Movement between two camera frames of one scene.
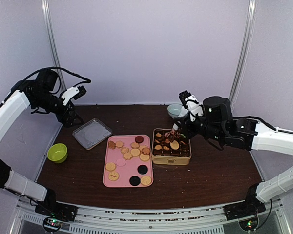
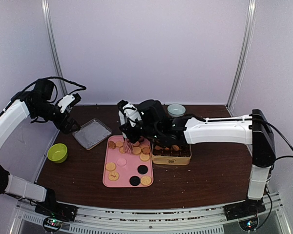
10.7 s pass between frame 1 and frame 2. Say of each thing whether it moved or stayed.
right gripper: moved
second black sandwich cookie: stayed
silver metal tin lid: stayed
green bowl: stayed
